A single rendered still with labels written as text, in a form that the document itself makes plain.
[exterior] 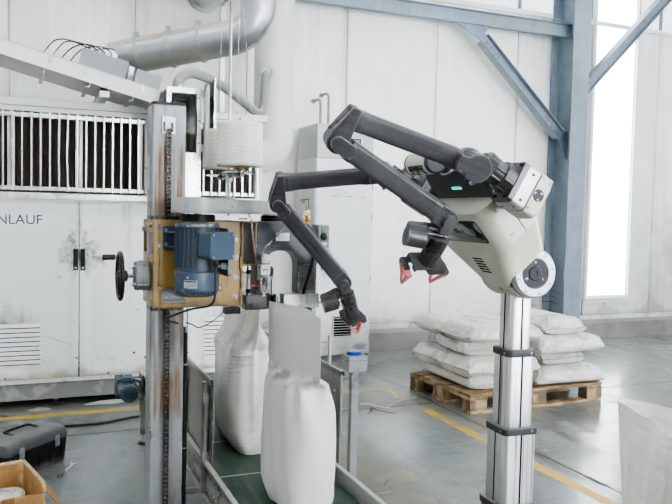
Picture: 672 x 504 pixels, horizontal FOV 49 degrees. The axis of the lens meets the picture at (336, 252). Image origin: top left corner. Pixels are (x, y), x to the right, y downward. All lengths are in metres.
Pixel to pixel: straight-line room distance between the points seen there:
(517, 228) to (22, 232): 3.81
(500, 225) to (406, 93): 5.48
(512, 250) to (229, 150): 0.99
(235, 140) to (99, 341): 3.15
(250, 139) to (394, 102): 5.08
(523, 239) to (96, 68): 3.54
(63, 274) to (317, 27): 3.47
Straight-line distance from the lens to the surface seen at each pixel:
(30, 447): 4.21
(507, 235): 2.24
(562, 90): 8.61
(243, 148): 2.54
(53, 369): 5.48
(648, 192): 9.52
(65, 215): 5.37
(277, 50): 6.09
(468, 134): 7.96
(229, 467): 3.02
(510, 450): 2.53
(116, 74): 5.18
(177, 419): 2.85
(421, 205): 2.02
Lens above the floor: 1.38
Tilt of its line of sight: 3 degrees down
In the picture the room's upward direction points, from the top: 1 degrees clockwise
